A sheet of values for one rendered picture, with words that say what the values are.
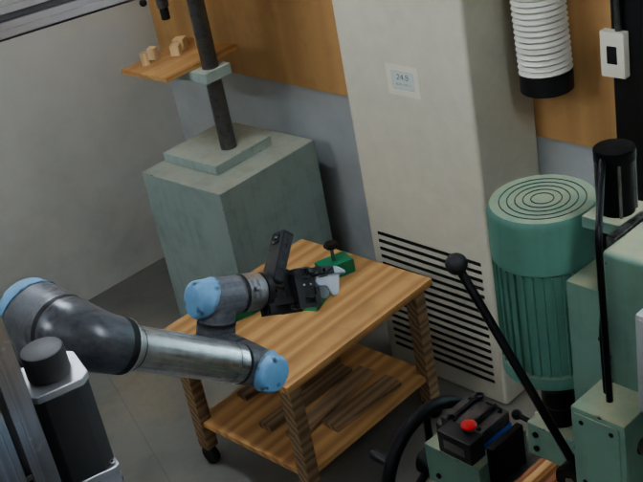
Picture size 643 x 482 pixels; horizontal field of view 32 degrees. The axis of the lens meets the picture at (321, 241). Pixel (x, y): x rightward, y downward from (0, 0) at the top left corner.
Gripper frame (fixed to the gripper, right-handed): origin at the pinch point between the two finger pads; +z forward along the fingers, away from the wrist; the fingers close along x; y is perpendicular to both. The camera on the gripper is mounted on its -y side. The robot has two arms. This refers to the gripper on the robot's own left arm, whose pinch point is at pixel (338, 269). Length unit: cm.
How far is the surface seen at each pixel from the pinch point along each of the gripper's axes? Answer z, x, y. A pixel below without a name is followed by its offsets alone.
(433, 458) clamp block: -0.8, 17.6, 40.4
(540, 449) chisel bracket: 4, 41, 42
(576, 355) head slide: -7, 64, 26
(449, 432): -2.1, 25.1, 35.9
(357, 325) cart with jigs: 63, -79, 7
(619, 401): -13, 75, 34
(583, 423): -17, 71, 36
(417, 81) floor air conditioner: 84, -53, -59
